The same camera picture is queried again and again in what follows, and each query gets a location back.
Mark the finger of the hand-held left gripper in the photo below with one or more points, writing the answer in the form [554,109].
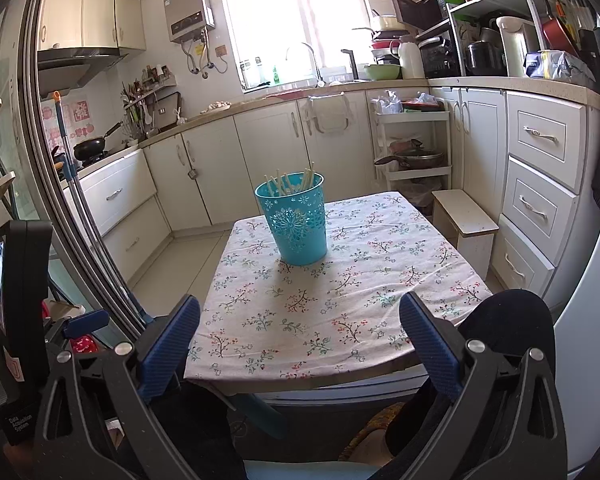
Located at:
[86,323]

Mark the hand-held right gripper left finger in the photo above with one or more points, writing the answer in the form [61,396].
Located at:
[167,345]

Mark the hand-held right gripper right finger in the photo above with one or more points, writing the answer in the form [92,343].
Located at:
[430,345]

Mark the blue perforated plastic basket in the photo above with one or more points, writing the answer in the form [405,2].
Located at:
[295,240]

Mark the bundle of wooden chopsticks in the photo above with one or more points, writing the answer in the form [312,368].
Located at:
[282,182]

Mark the red floral object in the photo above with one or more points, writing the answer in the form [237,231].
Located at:
[84,345]

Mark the person's left leg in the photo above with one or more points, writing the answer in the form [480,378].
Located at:
[205,435]

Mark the patterned slipper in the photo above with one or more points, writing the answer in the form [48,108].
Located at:
[370,430]

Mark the floral tablecloth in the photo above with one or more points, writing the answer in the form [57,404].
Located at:
[370,260]

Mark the teal table leg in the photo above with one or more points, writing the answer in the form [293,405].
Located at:
[260,415]

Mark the white stove drawer cabinet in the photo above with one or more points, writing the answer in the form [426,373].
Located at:
[120,200]

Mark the white step stool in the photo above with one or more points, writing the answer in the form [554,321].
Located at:
[462,217]

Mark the black wok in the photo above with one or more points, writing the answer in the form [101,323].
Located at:
[90,150]

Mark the white refrigerator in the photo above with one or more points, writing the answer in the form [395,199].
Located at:
[580,360]

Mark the small metal hanging object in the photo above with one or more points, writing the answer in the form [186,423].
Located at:
[192,174]

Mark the light blue seat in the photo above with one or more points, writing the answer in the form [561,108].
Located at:
[305,471]

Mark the lidded frying pan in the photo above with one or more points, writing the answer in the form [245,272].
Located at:
[420,159]

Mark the white three drawer cabinet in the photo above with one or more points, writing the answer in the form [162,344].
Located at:
[545,190]

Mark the white door base cabinet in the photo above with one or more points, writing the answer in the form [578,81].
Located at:
[475,145]

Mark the white corner base cabinets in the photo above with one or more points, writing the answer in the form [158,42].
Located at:
[265,150]

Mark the white rolling cart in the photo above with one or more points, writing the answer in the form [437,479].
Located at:
[412,120]

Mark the range hood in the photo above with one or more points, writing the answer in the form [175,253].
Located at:
[75,62]

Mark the clear plastic bags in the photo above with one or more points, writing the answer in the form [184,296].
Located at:
[390,101]

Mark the white tote bag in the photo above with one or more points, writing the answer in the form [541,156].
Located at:
[327,112]

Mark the green bowl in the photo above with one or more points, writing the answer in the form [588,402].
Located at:
[382,72]

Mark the beige kitchen countertop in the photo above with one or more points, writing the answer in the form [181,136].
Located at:
[530,86]

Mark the white thermos jug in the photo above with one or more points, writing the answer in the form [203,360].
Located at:
[411,60]

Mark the black toaster oven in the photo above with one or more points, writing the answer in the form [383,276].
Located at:
[440,57]

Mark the green dish soap bottle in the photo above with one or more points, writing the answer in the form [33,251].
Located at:
[276,76]

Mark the black slim tap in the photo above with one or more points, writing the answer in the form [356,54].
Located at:
[352,62]

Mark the stack of bowls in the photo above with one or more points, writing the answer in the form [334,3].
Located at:
[384,50]

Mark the blue and white bag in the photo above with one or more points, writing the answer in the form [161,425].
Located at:
[560,67]

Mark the chrome kitchen faucet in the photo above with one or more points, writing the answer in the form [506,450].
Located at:
[314,57]

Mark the white electric water pot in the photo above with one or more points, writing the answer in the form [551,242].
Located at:
[512,45]

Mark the gas water heater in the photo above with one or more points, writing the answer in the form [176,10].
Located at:
[187,7]

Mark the white cooking pot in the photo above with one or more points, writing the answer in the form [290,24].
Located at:
[385,21]

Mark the red pot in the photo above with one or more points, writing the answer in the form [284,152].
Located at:
[560,35]

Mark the black microwave oven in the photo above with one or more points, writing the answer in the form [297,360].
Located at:
[417,7]

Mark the kitchen window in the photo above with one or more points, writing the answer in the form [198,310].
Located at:
[295,20]

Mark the metal sliding door frame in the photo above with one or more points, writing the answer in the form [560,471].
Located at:
[55,200]

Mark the red paper wall decoration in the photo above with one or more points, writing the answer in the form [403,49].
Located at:
[77,115]

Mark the wall utensil rack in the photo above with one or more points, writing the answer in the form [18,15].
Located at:
[145,97]

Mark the white wall cabinets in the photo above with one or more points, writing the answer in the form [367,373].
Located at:
[95,17]

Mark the wall outlet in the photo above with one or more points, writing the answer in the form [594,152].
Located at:
[221,50]

